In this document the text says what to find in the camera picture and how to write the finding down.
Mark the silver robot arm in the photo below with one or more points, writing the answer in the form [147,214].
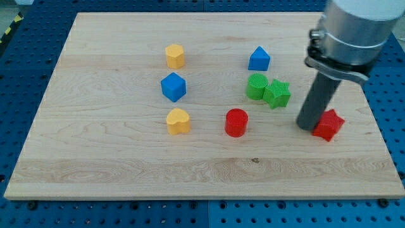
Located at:
[349,37]

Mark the yellow heart block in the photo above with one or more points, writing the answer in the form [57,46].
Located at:
[178,121]

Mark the red cylinder block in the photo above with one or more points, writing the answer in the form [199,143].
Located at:
[236,122]

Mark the blue cube block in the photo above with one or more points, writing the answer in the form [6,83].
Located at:
[173,87]

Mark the wooden board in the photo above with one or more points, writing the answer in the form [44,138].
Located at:
[100,131]

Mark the green cylinder block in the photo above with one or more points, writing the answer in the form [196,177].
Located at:
[256,86]

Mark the yellow hexagon block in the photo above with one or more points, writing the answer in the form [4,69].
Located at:
[175,58]

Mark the green star block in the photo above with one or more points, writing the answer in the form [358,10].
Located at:
[277,94]

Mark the blue triangle block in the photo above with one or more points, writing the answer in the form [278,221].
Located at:
[259,60]

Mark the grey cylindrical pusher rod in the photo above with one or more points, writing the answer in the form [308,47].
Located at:
[321,92]

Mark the red star block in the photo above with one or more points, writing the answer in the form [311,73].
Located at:
[329,124]

